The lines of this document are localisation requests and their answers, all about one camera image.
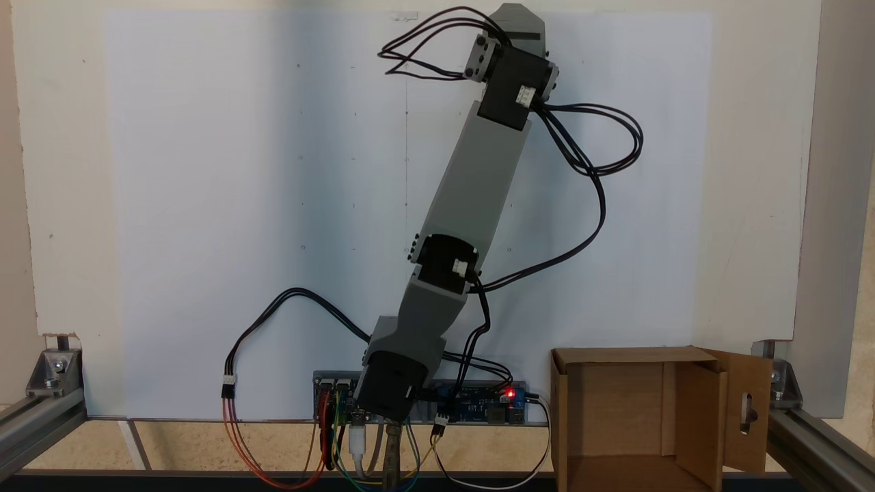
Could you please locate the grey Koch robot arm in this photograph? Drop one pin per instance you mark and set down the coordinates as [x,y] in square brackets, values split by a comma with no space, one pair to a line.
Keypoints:
[472,184]

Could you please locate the clear tape strip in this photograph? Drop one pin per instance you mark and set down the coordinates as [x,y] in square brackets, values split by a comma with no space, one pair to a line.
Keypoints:
[405,16]

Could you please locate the large white paper sheet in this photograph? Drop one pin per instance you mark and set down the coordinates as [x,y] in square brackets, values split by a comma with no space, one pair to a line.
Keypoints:
[205,205]

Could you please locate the blue circuit board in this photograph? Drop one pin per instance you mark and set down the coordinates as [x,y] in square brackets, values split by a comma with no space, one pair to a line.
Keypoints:
[478,403]

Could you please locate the brown cardboard box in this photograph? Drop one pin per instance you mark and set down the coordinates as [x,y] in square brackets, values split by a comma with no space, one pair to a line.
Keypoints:
[615,417]

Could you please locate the white USB plug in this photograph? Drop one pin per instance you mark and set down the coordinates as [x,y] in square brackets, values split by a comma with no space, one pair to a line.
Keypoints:
[357,439]

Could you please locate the metal table clamp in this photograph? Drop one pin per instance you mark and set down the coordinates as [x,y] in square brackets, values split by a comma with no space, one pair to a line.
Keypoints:
[392,454]

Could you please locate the metal corner bracket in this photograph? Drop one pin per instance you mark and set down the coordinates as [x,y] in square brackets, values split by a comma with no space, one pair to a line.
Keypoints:
[51,372]
[785,383]

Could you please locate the aluminium frame rail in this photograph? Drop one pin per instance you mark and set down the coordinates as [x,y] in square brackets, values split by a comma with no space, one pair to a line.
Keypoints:
[820,444]
[34,427]

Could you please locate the black frame bar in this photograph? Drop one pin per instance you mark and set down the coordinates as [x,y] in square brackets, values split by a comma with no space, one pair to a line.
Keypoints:
[137,482]

